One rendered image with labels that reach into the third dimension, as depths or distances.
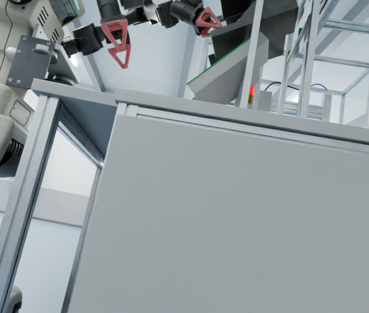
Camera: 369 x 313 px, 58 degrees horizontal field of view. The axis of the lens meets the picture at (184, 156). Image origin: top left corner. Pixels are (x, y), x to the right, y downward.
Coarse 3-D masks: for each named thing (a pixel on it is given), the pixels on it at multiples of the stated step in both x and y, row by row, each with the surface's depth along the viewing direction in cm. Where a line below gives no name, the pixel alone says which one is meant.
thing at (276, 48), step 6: (270, 42) 119; (276, 42) 120; (282, 42) 121; (270, 48) 123; (276, 48) 124; (282, 48) 125; (270, 54) 127; (276, 54) 128; (282, 54) 129; (210, 60) 121; (216, 60) 122
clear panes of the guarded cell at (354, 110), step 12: (264, 84) 296; (360, 84) 258; (276, 96) 293; (288, 96) 292; (312, 96) 292; (336, 96) 291; (348, 96) 278; (360, 96) 254; (336, 108) 289; (348, 108) 273; (360, 108) 250; (336, 120) 286; (348, 120) 269; (360, 120) 247
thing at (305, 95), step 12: (312, 0) 104; (312, 12) 101; (312, 24) 100; (252, 36) 100; (288, 36) 136; (312, 36) 100; (252, 48) 99; (288, 48) 134; (312, 48) 98; (252, 60) 98; (312, 60) 98; (288, 72) 132; (300, 108) 96
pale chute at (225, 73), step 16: (240, 48) 103; (256, 48) 102; (224, 64) 103; (240, 64) 104; (256, 64) 110; (192, 80) 104; (208, 80) 103; (224, 80) 107; (240, 80) 114; (208, 96) 109
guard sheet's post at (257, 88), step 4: (260, 68) 175; (260, 72) 174; (260, 76) 173; (260, 80) 173; (256, 84) 172; (260, 84) 172; (256, 88) 172; (256, 92) 172; (256, 96) 172; (256, 100) 171; (252, 104) 170; (256, 104) 170; (252, 108) 170; (256, 108) 170
